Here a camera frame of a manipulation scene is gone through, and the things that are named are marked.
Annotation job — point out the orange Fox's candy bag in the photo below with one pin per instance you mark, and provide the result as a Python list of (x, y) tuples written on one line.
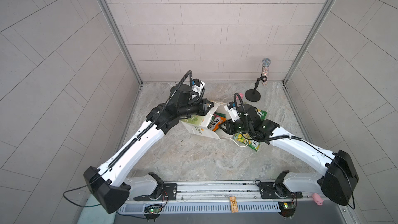
[(215, 123)]

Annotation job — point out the teal cloth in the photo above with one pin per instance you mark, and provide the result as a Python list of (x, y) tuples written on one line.
[(92, 215)]

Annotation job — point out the aluminium mounting rail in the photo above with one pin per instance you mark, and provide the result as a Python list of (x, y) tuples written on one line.
[(212, 197)]

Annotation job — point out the green fox's candy bag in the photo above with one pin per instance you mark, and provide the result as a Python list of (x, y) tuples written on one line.
[(223, 116), (244, 140), (262, 114)]

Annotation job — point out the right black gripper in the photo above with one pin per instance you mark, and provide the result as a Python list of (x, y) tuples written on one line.
[(228, 126)]

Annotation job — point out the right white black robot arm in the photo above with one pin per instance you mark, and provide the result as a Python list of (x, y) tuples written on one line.
[(335, 177)]

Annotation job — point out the left circuit board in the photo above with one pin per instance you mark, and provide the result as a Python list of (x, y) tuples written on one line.
[(153, 209)]

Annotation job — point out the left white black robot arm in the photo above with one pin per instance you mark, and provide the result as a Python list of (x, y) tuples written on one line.
[(107, 182)]

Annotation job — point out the small wooden tag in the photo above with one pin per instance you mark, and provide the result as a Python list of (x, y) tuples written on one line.
[(233, 204)]

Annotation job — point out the black microphone stand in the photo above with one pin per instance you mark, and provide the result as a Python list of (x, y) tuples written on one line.
[(253, 95)]

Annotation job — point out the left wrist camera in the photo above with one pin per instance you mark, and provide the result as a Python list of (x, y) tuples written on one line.
[(198, 88)]

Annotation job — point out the circuit board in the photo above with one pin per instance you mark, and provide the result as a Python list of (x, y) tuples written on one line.
[(287, 209), (153, 209)]

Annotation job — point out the white paper shopping bag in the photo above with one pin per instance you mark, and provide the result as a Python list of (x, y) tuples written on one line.
[(198, 124)]

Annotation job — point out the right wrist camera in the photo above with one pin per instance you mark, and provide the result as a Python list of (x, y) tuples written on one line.
[(232, 112)]

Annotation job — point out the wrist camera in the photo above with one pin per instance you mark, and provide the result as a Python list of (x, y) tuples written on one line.
[(232, 112), (198, 88)]

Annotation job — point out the pink object on rail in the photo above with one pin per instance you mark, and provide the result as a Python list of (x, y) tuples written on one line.
[(317, 199)]

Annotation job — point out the right circuit board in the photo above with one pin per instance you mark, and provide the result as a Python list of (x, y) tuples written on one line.
[(287, 209)]

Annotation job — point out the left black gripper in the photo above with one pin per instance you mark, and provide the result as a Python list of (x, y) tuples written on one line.
[(200, 104)]

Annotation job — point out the glitter microphone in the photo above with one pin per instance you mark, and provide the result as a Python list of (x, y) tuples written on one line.
[(265, 69)]

